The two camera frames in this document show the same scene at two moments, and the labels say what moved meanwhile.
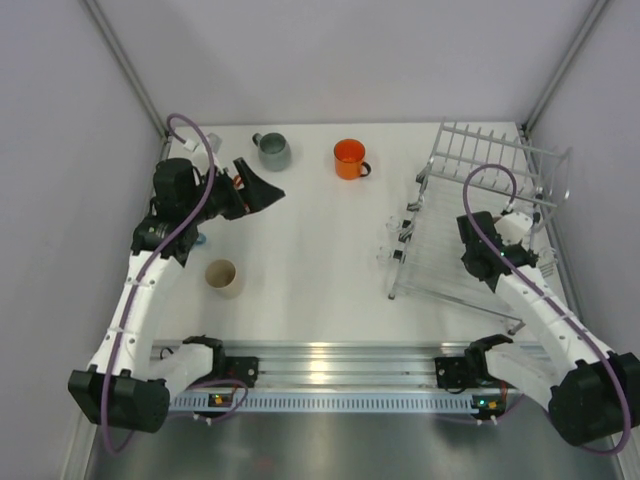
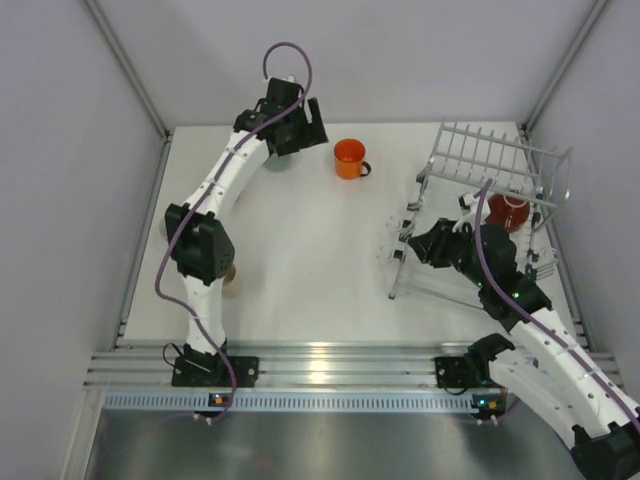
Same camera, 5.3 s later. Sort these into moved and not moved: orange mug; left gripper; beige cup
Moved: left gripper
Not moved: beige cup; orange mug
